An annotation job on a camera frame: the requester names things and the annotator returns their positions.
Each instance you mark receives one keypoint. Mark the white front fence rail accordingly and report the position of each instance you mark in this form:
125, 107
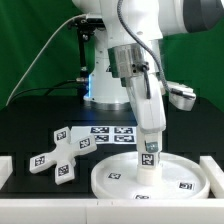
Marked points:
93, 211

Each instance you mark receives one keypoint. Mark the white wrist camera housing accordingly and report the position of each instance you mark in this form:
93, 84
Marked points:
182, 97

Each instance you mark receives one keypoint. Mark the black camera on stand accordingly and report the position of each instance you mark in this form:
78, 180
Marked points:
86, 25

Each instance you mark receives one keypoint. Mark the white cross-shaped table base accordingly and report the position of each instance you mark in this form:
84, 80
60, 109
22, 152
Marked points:
63, 156

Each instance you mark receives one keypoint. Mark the white fence block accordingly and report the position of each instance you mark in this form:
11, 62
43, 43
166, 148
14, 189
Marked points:
6, 169
214, 174

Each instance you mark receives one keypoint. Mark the white right fence block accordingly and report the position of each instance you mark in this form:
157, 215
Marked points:
214, 174

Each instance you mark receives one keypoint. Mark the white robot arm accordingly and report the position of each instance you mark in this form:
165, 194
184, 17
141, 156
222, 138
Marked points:
133, 31

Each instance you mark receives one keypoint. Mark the white round table top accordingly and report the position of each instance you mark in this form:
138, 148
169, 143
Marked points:
124, 176

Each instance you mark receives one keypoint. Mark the white fiducial marker sheet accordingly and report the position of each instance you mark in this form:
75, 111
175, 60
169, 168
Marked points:
106, 134

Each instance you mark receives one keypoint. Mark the white left fence block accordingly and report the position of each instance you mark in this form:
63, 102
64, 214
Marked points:
6, 169

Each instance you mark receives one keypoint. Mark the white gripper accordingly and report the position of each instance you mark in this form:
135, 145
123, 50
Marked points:
149, 113

